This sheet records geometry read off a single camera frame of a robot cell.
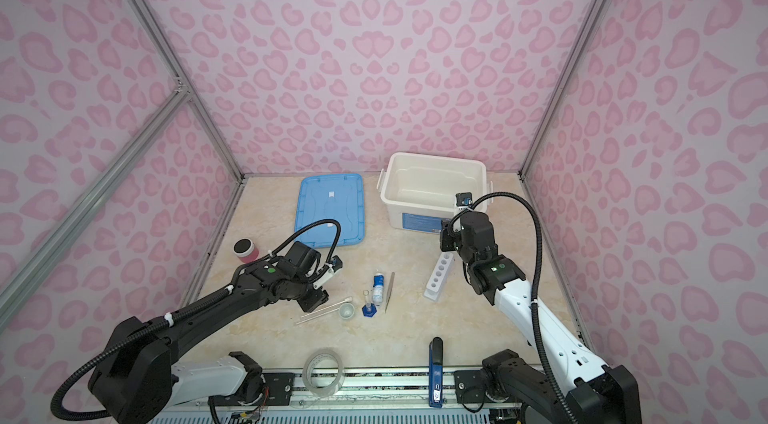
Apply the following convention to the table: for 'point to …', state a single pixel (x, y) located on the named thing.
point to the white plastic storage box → (418, 190)
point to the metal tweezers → (392, 277)
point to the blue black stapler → (436, 372)
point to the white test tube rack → (438, 275)
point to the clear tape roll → (324, 392)
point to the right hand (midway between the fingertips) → (449, 217)
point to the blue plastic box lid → (337, 197)
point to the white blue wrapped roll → (377, 289)
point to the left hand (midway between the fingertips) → (321, 286)
